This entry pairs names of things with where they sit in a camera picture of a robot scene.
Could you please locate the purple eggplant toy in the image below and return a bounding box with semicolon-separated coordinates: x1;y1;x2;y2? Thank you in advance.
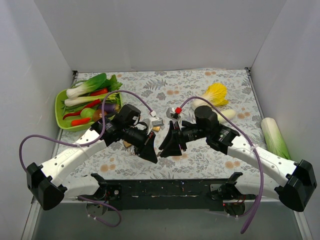
97;103;121;114

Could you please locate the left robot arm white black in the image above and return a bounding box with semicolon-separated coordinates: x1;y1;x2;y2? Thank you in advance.
26;104;163;211

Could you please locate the red chili pepper toy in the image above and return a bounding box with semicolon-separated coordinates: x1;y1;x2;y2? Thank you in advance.
62;99;101;120

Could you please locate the green apple toy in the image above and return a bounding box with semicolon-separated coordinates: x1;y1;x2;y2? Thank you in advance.
80;107;96;119

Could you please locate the white radish toy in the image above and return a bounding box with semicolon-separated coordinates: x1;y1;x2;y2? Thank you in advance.
217;109;237;124

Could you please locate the floral tablecloth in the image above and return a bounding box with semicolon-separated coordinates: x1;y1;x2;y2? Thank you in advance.
68;69;266;180

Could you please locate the small brass padlock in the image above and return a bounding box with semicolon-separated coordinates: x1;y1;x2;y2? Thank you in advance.
152;126;161;132

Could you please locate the orange carrot toy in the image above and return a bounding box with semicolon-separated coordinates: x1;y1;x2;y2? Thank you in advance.
70;117;91;127

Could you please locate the green plastic tray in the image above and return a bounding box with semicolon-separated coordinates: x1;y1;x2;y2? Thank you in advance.
54;88;124;133

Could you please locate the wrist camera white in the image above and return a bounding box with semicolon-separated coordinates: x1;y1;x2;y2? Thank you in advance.
146;117;163;135
166;107;182;121

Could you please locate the celery stalk toy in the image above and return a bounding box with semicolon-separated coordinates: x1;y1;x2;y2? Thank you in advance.
64;93;119;107

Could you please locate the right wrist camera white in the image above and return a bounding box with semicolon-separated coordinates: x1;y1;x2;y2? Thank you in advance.
166;107;182;121

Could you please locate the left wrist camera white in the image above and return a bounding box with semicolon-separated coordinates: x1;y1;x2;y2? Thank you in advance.
146;117;163;135

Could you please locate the bok choy toy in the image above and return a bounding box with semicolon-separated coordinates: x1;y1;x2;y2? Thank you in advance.
66;73;107;99

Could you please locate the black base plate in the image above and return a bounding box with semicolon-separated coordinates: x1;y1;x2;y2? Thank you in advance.
82;178;246;211

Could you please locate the green lettuce leaf toy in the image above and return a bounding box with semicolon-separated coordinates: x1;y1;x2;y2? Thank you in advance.
103;74;123;93

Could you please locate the yellow napa cabbage toy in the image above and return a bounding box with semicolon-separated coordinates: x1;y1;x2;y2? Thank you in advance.
191;82;229;110

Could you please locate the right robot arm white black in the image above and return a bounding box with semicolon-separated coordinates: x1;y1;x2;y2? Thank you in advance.
159;105;317;212

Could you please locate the brown onion toy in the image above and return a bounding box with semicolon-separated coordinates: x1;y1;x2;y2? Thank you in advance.
92;109;106;122

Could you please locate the large green white cabbage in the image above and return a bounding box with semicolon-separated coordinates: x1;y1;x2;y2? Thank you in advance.
261;117;291;160

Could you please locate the large brass padlock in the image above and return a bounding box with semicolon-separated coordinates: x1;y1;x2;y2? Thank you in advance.
123;141;132;148

